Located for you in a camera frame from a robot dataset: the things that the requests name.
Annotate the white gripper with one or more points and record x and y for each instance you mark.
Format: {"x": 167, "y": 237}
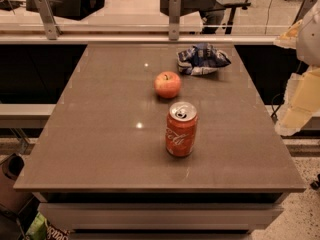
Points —
{"x": 310, "y": 39}

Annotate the blue chip bag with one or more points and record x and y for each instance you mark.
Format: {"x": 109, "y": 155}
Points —
{"x": 201, "y": 59}

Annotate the green snack bag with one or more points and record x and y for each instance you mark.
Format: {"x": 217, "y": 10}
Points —
{"x": 42, "y": 229}

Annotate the red soda can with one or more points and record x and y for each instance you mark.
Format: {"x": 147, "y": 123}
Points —
{"x": 181, "y": 129}

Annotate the red apple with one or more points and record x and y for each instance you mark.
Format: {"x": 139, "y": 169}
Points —
{"x": 167, "y": 84}

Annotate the brown bin at left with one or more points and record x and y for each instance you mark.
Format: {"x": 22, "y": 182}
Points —
{"x": 12, "y": 202}

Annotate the right metal glass bracket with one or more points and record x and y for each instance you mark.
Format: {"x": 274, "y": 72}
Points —
{"x": 307, "y": 10}

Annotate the metal glass bracket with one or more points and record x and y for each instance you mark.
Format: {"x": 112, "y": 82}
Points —
{"x": 307, "y": 10}
{"x": 52, "y": 30}
{"x": 174, "y": 19}

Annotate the middle metal glass bracket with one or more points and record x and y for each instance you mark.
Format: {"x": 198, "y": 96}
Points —
{"x": 174, "y": 19}

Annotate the left metal glass bracket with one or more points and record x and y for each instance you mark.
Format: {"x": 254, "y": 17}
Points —
{"x": 52, "y": 30}

